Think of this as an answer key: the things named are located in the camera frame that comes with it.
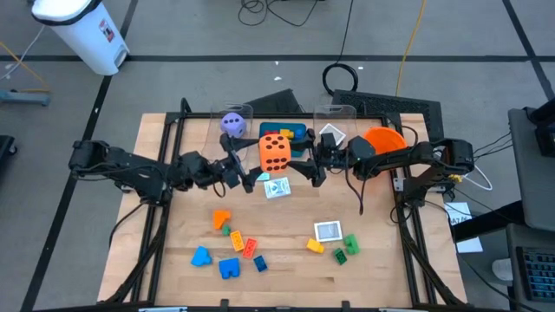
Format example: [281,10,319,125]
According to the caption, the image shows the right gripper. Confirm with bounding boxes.
[288,128,350,187]

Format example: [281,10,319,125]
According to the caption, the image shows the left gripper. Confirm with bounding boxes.
[212,134,264,194]

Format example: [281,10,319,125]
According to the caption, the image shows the orange foam dice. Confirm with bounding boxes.
[258,133,292,173]

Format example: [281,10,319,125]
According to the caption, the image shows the purple foam dice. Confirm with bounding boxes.
[219,112,248,139]

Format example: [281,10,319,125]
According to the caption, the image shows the orange long brick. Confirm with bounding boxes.
[242,237,258,260]

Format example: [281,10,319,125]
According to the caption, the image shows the teal plastic bin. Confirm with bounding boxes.
[258,120,307,157]

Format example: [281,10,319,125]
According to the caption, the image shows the blue-patterned playing card deck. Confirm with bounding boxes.
[264,177,292,200]

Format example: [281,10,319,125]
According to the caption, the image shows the clear plastic container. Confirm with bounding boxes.
[201,102,255,164]
[311,103,363,172]

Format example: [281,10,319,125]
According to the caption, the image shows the orange single-stud block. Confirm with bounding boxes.
[212,209,232,231]

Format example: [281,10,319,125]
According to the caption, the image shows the black flat panel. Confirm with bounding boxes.
[245,88,304,114]

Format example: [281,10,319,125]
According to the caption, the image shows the orange pumpkin bucket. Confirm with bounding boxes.
[362,125,409,156]

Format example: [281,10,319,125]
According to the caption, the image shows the yellow single-stud block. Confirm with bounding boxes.
[305,237,326,255]

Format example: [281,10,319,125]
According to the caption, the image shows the green studded toy block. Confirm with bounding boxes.
[343,233,361,256]

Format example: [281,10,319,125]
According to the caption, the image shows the light blue single-stud block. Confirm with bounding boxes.
[190,245,213,268]

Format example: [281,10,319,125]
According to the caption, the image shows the blue two-stud block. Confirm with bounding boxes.
[218,257,242,280]

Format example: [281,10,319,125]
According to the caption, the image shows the white paper sheet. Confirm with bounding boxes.
[444,201,473,226]
[454,236,485,255]

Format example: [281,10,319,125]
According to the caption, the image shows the white trash bin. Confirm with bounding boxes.
[29,0,131,77]

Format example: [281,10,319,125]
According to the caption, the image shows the white computer mouse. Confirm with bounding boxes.
[491,257,515,282]

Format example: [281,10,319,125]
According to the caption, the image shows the dark grey desk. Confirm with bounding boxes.
[505,223,555,312]

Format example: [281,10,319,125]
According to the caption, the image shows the black desk device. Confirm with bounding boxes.
[524,98,555,158]

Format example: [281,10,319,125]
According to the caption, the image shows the grey floor stand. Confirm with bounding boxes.
[0,88,53,107]

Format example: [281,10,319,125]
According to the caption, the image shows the black floor object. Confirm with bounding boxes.
[0,134,18,157]

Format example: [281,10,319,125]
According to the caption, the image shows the computer keyboard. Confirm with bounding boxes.
[515,245,555,303]

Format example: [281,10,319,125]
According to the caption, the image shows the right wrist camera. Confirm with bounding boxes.
[319,132,338,151]

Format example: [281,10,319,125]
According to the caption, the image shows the black table frame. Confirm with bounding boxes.
[103,97,467,312]

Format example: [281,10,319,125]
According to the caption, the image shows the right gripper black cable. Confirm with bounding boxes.
[344,164,365,217]

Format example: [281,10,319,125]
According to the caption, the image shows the coiled black cable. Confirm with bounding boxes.
[321,0,360,97]

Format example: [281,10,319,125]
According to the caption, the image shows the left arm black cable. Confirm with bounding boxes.
[108,201,147,248]

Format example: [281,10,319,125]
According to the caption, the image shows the black floor cable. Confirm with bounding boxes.
[237,0,322,27]

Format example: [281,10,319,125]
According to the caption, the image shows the yellow floor cable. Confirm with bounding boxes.
[395,0,429,97]

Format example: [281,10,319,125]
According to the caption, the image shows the white cable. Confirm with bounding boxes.
[450,164,494,192]

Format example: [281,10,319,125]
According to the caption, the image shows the black cable bundle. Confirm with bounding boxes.
[472,131,513,168]

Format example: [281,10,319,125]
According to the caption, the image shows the orange thin cable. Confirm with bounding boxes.
[0,41,44,83]

